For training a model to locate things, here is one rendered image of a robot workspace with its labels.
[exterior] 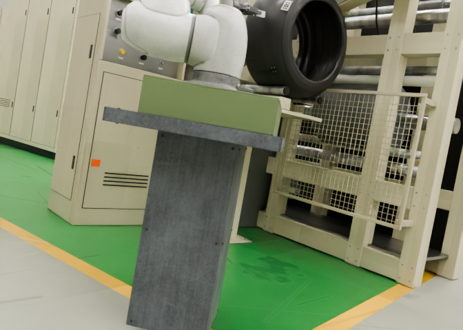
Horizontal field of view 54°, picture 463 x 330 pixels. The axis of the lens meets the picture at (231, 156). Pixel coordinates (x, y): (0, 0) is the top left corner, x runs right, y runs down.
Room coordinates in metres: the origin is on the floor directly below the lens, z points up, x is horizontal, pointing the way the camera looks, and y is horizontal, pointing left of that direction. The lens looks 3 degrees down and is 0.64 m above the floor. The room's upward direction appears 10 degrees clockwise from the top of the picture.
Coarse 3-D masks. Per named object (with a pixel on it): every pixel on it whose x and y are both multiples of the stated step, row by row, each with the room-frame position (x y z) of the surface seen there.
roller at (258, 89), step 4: (244, 84) 2.58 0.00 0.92; (252, 88) 2.50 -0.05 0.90; (256, 88) 2.47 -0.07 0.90; (260, 88) 2.45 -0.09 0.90; (264, 88) 2.43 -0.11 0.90; (268, 88) 2.41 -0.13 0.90; (272, 88) 2.38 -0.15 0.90; (276, 88) 2.36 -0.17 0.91; (280, 88) 2.34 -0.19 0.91; (284, 88) 2.32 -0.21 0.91; (288, 88) 2.34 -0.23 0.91; (256, 92) 2.49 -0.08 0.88; (260, 92) 2.46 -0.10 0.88; (264, 92) 2.44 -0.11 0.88; (268, 92) 2.41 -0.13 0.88; (272, 92) 2.39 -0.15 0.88; (276, 92) 2.36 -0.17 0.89; (280, 92) 2.34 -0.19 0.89; (284, 92) 2.32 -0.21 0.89; (288, 92) 2.34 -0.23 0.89
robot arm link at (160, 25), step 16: (144, 0) 1.38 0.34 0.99; (160, 0) 1.37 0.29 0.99; (176, 0) 1.39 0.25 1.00; (128, 16) 1.36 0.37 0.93; (144, 16) 1.35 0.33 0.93; (160, 16) 1.36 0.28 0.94; (176, 16) 1.38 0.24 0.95; (192, 16) 1.40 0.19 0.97; (128, 32) 1.37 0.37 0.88; (144, 32) 1.35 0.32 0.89; (160, 32) 1.36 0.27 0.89; (176, 32) 1.36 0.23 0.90; (192, 32) 1.38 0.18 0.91; (144, 48) 1.39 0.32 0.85; (160, 48) 1.38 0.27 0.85; (176, 48) 1.38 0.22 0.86
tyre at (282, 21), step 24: (264, 0) 2.38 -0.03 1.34; (312, 0) 2.33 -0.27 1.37; (264, 24) 2.29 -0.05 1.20; (288, 24) 2.25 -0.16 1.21; (312, 24) 2.74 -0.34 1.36; (336, 24) 2.62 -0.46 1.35; (264, 48) 2.30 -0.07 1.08; (288, 48) 2.27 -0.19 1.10; (312, 48) 2.78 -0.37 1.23; (336, 48) 2.66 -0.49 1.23; (264, 72) 2.38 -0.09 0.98; (288, 72) 2.30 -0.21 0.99; (312, 72) 2.74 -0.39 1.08; (336, 72) 2.54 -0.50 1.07; (288, 96) 2.52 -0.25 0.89
